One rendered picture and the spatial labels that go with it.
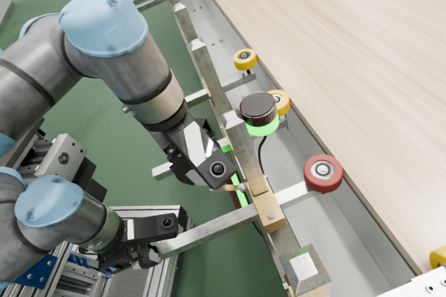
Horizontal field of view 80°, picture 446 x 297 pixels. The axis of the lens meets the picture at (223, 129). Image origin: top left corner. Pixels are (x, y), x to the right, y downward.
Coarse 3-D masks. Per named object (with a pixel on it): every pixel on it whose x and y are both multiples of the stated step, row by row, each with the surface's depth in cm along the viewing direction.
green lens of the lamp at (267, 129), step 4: (276, 116) 44; (276, 120) 44; (268, 124) 44; (272, 124) 44; (276, 124) 45; (248, 128) 45; (252, 128) 44; (256, 128) 44; (260, 128) 44; (264, 128) 44; (268, 128) 44; (272, 128) 44; (276, 128) 45; (252, 132) 45; (256, 132) 45; (260, 132) 44; (264, 132) 44; (268, 132) 45
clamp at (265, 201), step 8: (264, 176) 64; (248, 184) 64; (264, 192) 61; (272, 192) 61; (256, 200) 61; (264, 200) 60; (272, 200) 60; (256, 208) 60; (264, 208) 59; (272, 208) 58; (280, 208) 58; (264, 216) 58; (280, 216) 57; (264, 224) 57; (272, 224) 57; (280, 224) 58
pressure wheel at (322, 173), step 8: (312, 160) 59; (320, 160) 59; (328, 160) 58; (336, 160) 57; (304, 168) 58; (312, 168) 58; (320, 168) 57; (328, 168) 57; (336, 168) 56; (304, 176) 59; (312, 176) 57; (320, 176) 56; (328, 176) 56; (336, 176) 55; (312, 184) 56; (320, 184) 55; (328, 184) 55; (336, 184) 55; (320, 192) 57; (328, 192) 57
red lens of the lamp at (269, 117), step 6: (246, 96) 45; (240, 108) 44; (276, 108) 43; (270, 114) 42; (276, 114) 44; (246, 120) 43; (252, 120) 42; (258, 120) 42; (264, 120) 42; (270, 120) 43; (252, 126) 44; (258, 126) 43
